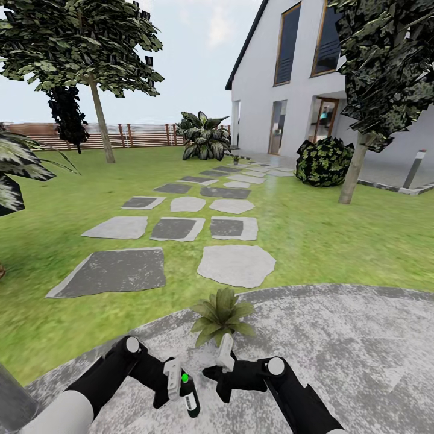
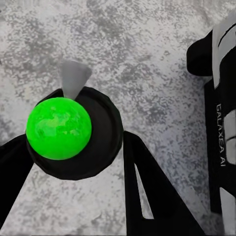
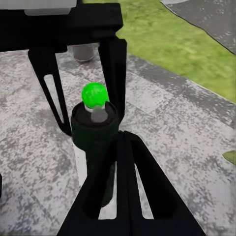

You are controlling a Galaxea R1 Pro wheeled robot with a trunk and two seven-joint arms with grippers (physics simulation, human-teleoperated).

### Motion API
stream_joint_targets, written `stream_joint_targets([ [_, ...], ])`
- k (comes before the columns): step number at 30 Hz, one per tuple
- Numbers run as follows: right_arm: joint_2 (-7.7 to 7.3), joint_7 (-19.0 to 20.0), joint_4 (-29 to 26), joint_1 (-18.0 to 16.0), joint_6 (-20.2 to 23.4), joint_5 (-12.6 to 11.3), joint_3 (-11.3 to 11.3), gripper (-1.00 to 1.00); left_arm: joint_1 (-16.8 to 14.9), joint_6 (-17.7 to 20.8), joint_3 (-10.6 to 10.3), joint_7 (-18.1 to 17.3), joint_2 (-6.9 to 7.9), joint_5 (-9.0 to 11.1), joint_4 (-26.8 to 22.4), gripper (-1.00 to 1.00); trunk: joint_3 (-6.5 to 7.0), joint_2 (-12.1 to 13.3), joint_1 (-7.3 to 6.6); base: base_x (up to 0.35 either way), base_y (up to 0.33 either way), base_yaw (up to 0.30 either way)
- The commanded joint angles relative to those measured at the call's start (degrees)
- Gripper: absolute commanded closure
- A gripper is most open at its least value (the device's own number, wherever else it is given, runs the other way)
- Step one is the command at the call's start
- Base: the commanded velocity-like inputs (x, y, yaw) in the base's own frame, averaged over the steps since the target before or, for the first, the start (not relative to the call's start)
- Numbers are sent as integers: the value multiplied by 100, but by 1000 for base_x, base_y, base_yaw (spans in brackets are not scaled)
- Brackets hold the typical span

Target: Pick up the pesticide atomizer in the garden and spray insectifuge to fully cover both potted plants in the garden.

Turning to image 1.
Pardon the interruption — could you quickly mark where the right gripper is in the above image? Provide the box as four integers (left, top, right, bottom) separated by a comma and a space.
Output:
203, 351, 250, 403

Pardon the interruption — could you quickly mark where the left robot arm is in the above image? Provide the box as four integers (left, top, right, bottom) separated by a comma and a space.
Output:
17, 336, 187, 434

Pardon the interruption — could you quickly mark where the insectifuge atomizer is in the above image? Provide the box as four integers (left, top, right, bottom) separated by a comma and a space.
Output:
181, 374, 201, 417

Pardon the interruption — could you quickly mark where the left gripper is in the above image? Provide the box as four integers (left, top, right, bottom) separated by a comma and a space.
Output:
142, 357, 187, 408

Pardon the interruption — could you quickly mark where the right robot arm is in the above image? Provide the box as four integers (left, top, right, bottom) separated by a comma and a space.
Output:
203, 333, 348, 434

